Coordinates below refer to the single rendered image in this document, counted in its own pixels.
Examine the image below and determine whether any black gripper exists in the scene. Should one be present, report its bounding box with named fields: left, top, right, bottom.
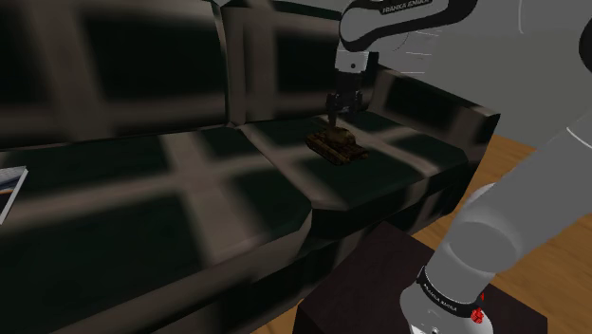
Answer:
left=324, top=69, right=365, bottom=129

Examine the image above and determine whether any dark robot stand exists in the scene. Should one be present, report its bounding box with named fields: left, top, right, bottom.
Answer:
left=292, top=220, right=549, bottom=334

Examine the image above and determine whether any brown toy tank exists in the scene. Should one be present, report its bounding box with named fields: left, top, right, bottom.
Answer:
left=304, top=125, right=370, bottom=167

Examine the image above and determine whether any grey white book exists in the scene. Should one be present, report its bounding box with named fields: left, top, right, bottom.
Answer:
left=0, top=165, right=29, bottom=227

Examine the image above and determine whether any dark checked sofa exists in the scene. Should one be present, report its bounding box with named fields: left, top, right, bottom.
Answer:
left=0, top=0, right=502, bottom=334

